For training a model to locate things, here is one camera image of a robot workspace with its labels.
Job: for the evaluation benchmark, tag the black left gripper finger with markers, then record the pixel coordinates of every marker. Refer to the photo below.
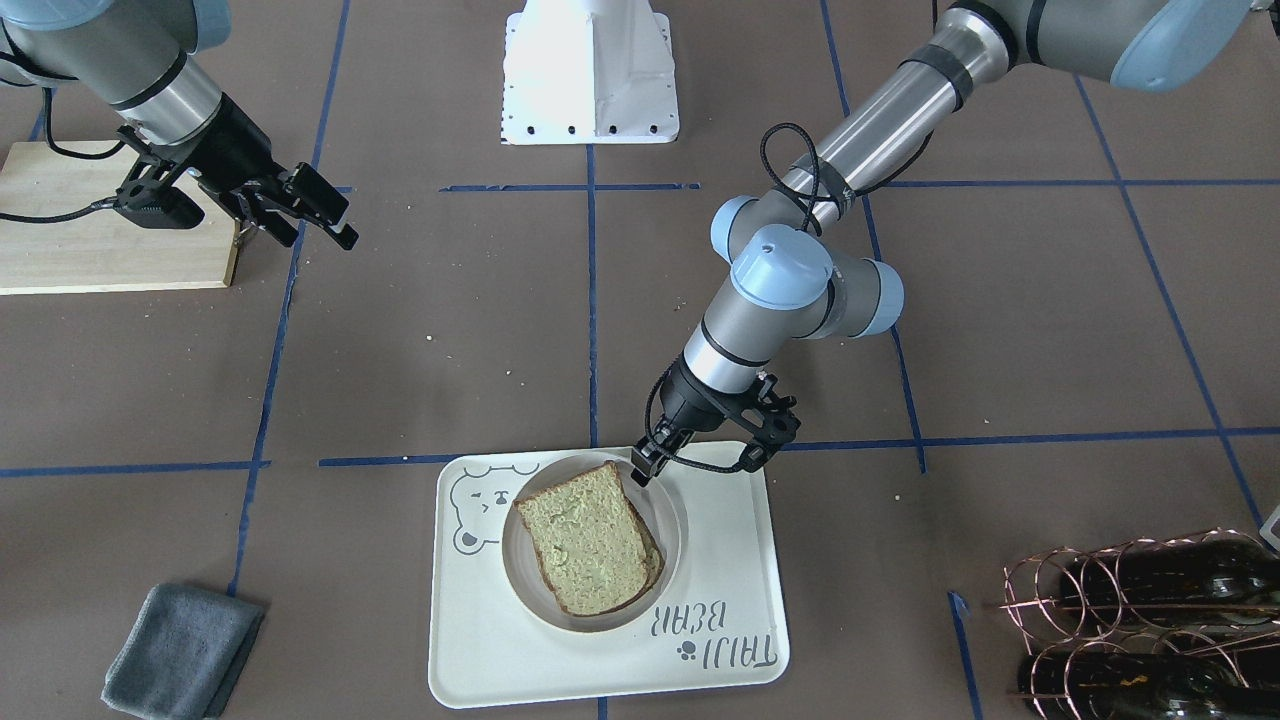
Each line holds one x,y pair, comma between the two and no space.
653,451

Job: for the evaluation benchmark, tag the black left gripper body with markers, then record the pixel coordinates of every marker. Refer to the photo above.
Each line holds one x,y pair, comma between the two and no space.
687,402

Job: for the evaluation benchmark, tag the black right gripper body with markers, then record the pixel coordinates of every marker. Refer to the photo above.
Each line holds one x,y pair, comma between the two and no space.
236,143

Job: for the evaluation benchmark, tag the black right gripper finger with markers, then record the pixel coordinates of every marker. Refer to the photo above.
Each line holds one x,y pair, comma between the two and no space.
314,199
277,221

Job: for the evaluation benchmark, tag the white round plate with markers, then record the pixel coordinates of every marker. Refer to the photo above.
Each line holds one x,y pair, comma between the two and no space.
655,507

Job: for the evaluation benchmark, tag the bread slice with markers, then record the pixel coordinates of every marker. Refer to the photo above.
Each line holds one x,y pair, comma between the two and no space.
595,553

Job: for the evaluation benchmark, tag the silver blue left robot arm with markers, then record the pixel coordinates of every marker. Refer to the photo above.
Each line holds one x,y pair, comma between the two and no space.
784,283

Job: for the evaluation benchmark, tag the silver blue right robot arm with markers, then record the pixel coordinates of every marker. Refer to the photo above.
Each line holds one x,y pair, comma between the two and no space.
139,57

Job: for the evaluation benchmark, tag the cream bear serving tray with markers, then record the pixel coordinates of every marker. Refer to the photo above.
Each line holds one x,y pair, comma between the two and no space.
719,621

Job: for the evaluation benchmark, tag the wooden cutting board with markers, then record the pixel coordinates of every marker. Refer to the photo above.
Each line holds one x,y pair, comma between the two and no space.
102,252

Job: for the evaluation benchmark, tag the folded grey cloth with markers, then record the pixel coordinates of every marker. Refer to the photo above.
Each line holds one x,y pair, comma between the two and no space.
184,656

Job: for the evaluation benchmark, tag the green wine bottle front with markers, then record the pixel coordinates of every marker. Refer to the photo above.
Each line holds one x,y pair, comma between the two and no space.
1097,682

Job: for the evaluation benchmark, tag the green wine bottle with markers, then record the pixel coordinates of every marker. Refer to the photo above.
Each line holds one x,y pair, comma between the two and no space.
1219,582
1097,682

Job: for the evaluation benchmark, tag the green wine bottle middle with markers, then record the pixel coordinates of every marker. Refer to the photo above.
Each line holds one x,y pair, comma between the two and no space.
1219,582

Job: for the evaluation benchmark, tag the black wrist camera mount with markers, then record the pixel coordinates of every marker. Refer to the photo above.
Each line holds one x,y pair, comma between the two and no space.
767,417

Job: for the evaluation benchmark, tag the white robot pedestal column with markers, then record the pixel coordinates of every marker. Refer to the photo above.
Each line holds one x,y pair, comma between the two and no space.
578,72

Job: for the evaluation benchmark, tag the copper wire bottle rack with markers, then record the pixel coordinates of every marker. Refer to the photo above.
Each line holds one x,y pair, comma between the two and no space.
1176,628

